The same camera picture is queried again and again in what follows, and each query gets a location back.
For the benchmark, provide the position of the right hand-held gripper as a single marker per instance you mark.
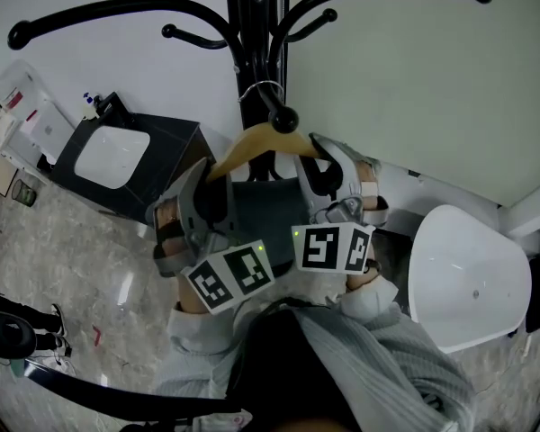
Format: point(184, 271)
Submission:
point(324, 248)

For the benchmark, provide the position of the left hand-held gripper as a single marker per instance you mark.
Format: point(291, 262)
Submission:
point(234, 277)

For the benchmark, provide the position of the grey garment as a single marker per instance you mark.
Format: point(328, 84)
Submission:
point(270, 214)

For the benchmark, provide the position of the wooden clothes hanger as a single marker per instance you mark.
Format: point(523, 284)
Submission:
point(252, 144)

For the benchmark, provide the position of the person's left forearm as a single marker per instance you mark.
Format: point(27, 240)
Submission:
point(198, 331)

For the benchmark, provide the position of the person's right forearm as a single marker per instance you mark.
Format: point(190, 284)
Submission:
point(405, 353)

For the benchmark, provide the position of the person's right hand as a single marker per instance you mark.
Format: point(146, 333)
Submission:
point(371, 187)

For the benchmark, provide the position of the person's left hand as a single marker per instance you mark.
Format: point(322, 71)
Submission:
point(171, 227)

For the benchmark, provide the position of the dark vanity cabinet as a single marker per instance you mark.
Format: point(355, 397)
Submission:
point(171, 164)

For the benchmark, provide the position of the black wrist band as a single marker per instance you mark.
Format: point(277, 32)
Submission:
point(372, 267)

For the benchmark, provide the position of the white sink basin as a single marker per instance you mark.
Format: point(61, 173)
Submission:
point(112, 158)

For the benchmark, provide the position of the black coat stand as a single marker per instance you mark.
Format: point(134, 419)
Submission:
point(261, 38)

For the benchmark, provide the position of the white soap dispenser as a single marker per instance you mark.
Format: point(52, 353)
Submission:
point(89, 106)

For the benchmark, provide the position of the white bathtub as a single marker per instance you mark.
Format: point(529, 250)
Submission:
point(468, 277)

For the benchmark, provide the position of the small red floor item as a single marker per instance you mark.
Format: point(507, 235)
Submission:
point(97, 335)

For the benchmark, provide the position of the person's torso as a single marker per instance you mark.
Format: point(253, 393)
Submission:
point(288, 367)

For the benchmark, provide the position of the green waste bin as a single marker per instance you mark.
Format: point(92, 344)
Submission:
point(23, 192)

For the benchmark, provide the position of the white storage cabinet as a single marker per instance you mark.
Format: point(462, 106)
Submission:
point(22, 115)

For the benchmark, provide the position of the black flat device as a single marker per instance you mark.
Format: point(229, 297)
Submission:
point(117, 394)

